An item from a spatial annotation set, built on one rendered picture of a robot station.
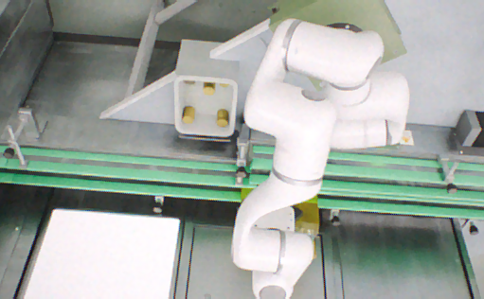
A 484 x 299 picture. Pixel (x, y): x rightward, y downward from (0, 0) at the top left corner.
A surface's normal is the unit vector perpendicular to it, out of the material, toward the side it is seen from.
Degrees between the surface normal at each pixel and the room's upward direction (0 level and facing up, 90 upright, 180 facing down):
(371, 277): 91
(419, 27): 0
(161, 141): 90
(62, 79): 90
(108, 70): 90
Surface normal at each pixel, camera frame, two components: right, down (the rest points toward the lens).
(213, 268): 0.09, -0.66
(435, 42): -0.04, 0.75
